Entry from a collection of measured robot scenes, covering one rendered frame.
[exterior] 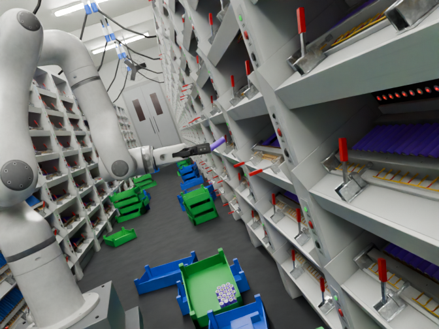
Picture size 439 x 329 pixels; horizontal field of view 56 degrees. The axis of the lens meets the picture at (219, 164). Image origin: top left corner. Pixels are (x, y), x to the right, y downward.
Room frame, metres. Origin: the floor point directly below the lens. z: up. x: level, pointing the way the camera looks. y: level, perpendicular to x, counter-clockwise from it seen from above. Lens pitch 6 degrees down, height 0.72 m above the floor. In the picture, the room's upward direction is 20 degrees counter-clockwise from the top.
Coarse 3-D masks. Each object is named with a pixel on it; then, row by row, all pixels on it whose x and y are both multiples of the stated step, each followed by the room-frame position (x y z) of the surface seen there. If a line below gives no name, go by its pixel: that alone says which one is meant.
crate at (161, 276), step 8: (192, 256) 2.21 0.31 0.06; (168, 264) 2.25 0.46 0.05; (176, 264) 2.25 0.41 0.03; (184, 264) 2.05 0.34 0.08; (152, 272) 2.27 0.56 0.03; (160, 272) 2.26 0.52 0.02; (168, 272) 2.26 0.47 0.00; (176, 272) 2.21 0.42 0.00; (136, 280) 2.08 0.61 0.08; (144, 280) 2.20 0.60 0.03; (152, 280) 2.07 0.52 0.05; (160, 280) 2.06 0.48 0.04; (168, 280) 2.05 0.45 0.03; (176, 280) 2.05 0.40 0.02; (144, 288) 2.08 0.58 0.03; (152, 288) 2.07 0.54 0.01; (160, 288) 2.06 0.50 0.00
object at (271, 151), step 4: (256, 148) 1.40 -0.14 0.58; (260, 148) 1.35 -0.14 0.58; (264, 148) 1.30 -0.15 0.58; (268, 148) 1.25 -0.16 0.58; (272, 148) 1.21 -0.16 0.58; (276, 148) 1.17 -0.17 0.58; (256, 152) 1.42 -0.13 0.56; (264, 152) 1.29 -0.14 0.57; (268, 152) 1.22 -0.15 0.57; (272, 152) 1.16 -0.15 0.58; (276, 152) 1.12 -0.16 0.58; (280, 152) 1.09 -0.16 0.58; (268, 156) 1.22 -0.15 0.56; (272, 156) 1.18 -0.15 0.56; (276, 156) 1.15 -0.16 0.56
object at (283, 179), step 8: (264, 128) 1.47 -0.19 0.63; (272, 128) 1.47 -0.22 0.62; (256, 136) 1.47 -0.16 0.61; (264, 136) 1.47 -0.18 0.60; (248, 144) 1.47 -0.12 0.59; (256, 144) 1.45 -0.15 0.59; (240, 152) 1.46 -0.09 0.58; (248, 152) 1.47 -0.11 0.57; (264, 160) 1.28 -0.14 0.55; (256, 168) 1.26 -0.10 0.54; (280, 168) 0.86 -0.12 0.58; (264, 176) 1.22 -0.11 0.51; (272, 176) 1.05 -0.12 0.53; (280, 176) 0.99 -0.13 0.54; (288, 176) 0.86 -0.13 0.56; (280, 184) 1.04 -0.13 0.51; (288, 184) 0.92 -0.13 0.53
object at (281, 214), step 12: (276, 192) 1.47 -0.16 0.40; (288, 192) 1.41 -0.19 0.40; (264, 204) 1.46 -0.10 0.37; (276, 204) 1.42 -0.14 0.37; (288, 204) 1.29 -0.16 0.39; (300, 204) 1.24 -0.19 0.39; (264, 216) 1.44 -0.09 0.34; (276, 216) 1.30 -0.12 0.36; (288, 216) 1.25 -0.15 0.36; (300, 216) 1.04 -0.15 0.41; (276, 228) 1.31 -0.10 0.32; (288, 228) 1.19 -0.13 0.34; (300, 228) 1.04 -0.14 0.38; (288, 240) 1.22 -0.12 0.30; (300, 240) 1.03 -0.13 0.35; (312, 252) 0.86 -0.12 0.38
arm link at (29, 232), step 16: (0, 208) 0.99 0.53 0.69; (16, 208) 1.04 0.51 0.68; (0, 224) 0.99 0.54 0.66; (16, 224) 0.98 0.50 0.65; (32, 224) 0.97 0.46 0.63; (48, 224) 1.02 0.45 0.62; (0, 240) 0.96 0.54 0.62; (16, 240) 0.95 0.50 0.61; (32, 240) 0.96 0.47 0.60; (48, 240) 0.98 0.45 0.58; (16, 256) 0.95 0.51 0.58
